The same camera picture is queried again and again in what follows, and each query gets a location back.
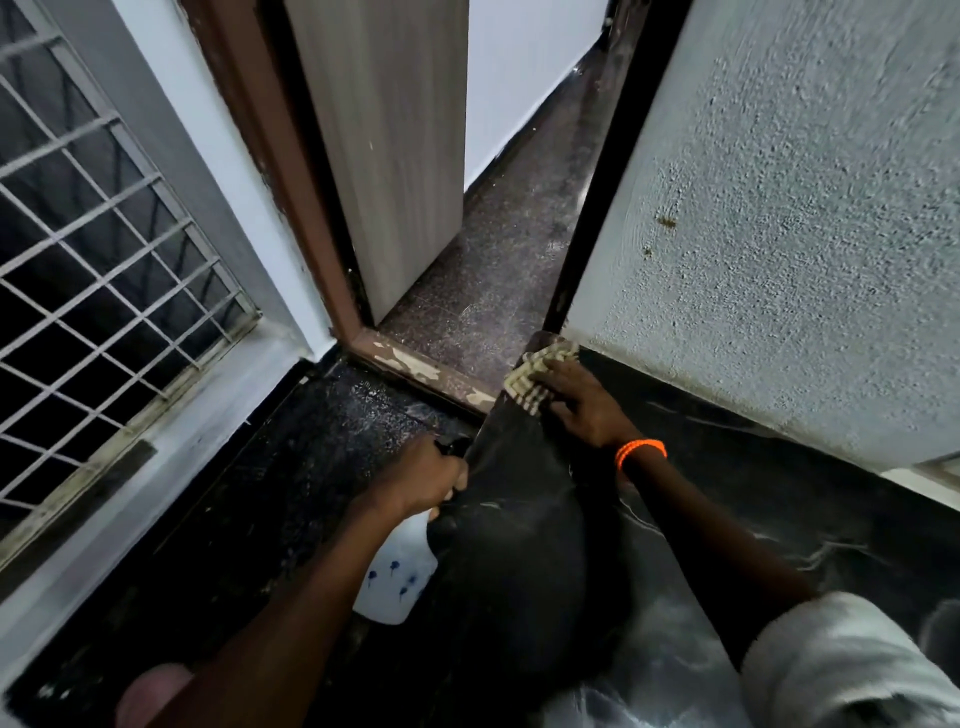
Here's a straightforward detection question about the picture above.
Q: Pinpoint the brown wooden door frame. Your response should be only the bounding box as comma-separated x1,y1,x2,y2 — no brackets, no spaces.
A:
178,0,695,415

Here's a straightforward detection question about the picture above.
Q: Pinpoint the white spray bottle black nozzle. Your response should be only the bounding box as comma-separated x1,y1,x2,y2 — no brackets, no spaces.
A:
351,437,474,626

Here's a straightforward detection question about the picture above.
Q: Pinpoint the beige checkered cleaning cloth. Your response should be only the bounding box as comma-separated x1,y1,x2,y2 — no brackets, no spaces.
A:
501,339,581,416

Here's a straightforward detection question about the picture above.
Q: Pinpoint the person's left hand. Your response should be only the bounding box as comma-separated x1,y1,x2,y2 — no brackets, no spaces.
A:
372,434,471,520

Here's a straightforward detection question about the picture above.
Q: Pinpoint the grey wood-grain door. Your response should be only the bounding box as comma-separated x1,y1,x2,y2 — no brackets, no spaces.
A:
283,0,471,326

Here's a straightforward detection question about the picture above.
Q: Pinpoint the person's left forearm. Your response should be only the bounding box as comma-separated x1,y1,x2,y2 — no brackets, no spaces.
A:
171,491,425,728

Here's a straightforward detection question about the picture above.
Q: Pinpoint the orange bead wristband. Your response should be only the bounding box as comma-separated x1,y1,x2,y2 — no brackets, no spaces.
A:
615,438,669,474

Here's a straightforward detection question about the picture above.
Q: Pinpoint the person's right forearm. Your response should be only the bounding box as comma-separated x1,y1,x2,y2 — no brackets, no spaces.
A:
621,450,820,670

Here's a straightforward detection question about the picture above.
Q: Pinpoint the person's right hand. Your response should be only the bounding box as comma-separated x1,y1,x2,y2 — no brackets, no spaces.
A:
534,357,640,453

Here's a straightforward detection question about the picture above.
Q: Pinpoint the person's black trouser leg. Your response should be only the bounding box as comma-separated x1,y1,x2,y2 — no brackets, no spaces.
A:
330,333,633,728

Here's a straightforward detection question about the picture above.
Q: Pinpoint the person's white shirt sleeve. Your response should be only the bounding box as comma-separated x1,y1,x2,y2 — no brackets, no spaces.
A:
738,591,960,728

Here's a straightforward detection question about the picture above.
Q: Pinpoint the grey window sill frame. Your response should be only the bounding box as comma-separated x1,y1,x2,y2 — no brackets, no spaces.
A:
0,318,312,676

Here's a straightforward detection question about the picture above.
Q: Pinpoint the white metal window grille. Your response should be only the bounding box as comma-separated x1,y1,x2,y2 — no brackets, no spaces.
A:
0,0,261,530

